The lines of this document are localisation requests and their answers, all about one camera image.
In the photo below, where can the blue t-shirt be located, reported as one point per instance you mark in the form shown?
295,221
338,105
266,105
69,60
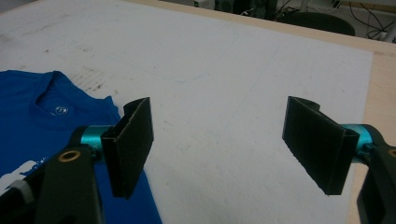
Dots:
28,130

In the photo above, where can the dark equipment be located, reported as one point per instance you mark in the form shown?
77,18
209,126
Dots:
249,7

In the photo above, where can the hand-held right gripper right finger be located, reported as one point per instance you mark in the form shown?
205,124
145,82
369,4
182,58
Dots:
317,146

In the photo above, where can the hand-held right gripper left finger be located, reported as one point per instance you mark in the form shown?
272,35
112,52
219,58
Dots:
130,146

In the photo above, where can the dark round chair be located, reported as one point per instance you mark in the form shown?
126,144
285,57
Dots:
317,23

